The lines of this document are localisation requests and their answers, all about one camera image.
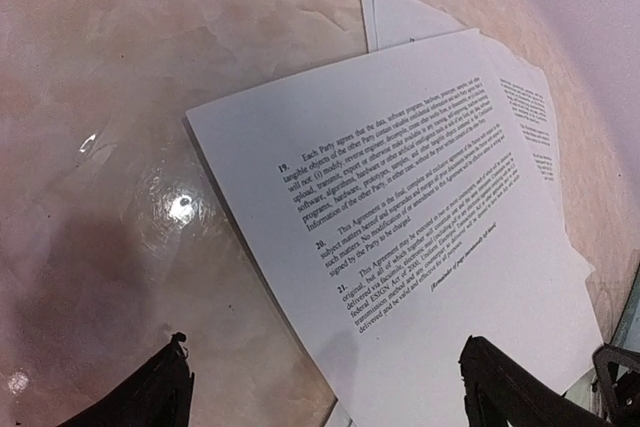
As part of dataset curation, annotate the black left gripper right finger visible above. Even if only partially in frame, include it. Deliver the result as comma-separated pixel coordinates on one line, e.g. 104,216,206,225
459,336,608,426

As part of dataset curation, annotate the metal folder clip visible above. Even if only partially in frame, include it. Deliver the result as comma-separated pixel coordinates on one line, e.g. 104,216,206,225
593,344,639,426

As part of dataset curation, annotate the green file folder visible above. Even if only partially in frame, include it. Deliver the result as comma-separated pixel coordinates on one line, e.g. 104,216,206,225
564,269,639,426

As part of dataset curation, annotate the white paper stack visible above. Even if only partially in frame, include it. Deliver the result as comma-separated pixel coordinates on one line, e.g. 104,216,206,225
360,0,596,298

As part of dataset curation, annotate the white printed top sheet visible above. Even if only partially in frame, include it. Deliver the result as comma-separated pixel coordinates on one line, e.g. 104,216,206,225
187,31,602,426

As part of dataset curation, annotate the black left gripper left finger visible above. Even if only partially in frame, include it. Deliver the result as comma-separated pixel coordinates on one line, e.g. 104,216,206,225
63,332,194,427

